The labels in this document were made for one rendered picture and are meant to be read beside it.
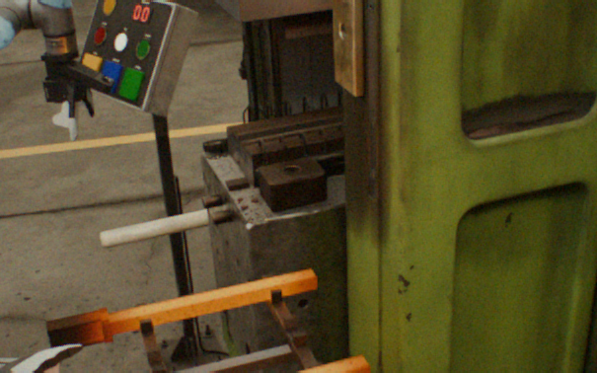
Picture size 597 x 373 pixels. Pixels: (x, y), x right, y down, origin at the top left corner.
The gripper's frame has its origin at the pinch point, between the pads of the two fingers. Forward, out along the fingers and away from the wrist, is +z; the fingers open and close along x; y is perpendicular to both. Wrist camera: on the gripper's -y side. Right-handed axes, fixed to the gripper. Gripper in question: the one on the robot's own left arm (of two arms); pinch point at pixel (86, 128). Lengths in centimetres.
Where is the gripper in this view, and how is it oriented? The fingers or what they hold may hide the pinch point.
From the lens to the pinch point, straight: 203.6
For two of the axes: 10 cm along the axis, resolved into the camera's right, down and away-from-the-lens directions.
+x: -0.9, 4.5, -8.9
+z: 0.5, 8.9, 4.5
